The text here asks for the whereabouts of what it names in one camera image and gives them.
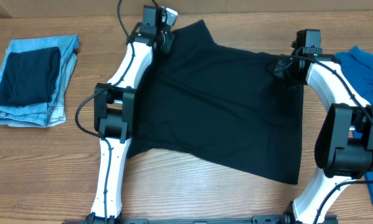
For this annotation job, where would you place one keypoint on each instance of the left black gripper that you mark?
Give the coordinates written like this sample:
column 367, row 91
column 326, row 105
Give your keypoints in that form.
column 166, row 40

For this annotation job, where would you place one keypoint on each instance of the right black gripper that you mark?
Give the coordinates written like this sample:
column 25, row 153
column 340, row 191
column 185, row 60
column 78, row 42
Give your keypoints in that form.
column 283, row 68

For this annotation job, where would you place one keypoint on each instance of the black t-shirt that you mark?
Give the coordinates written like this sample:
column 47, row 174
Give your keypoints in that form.
column 220, row 104

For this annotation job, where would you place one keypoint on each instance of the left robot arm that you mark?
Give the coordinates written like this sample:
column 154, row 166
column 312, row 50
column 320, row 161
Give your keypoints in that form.
column 114, row 105

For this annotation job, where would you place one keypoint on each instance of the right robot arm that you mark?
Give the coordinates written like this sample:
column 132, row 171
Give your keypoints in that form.
column 344, row 148

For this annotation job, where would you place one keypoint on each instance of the blue t-shirt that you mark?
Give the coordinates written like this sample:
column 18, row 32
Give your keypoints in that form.
column 357, row 67

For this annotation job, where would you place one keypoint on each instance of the folded dark navy shirt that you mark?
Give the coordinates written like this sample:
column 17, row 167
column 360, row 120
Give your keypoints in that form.
column 29, row 77

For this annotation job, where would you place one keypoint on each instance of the folded light blue jeans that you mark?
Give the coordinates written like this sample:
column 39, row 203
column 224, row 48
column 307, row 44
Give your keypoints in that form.
column 42, row 115

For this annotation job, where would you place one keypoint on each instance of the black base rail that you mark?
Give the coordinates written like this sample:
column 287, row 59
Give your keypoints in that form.
column 201, row 221

